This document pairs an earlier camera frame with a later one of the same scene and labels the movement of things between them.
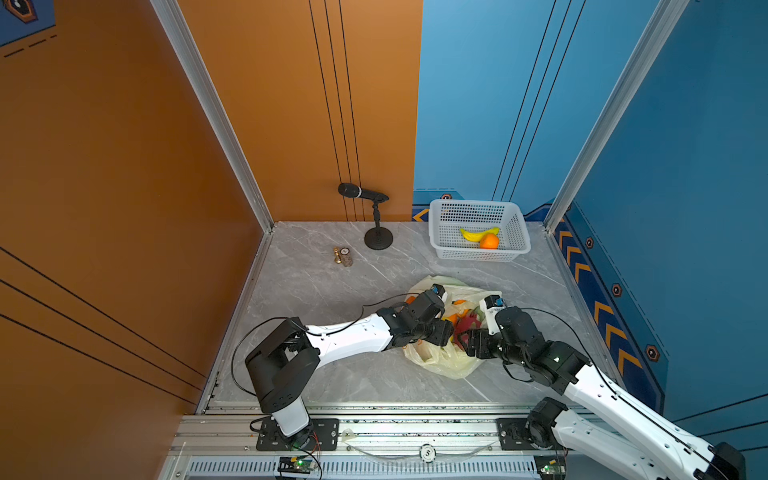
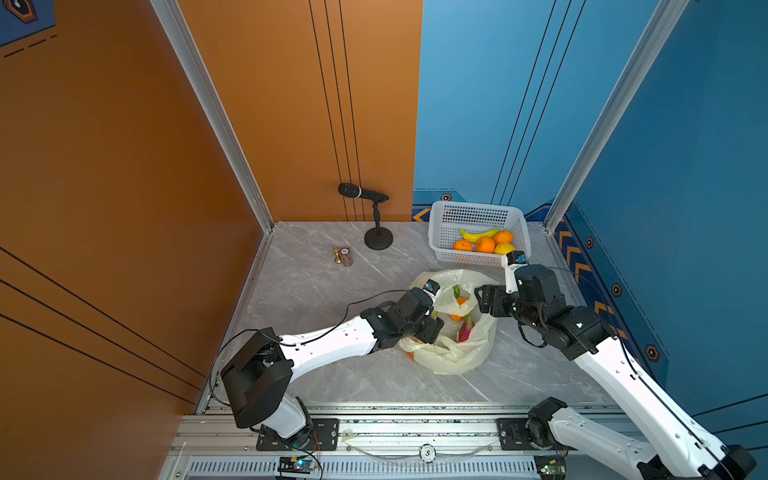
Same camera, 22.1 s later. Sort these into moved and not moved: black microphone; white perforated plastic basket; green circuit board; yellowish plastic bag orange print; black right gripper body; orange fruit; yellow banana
Moved: orange fruit; yellowish plastic bag orange print; black right gripper body
Not moved: yellow banana; green circuit board; white perforated plastic basket; black microphone
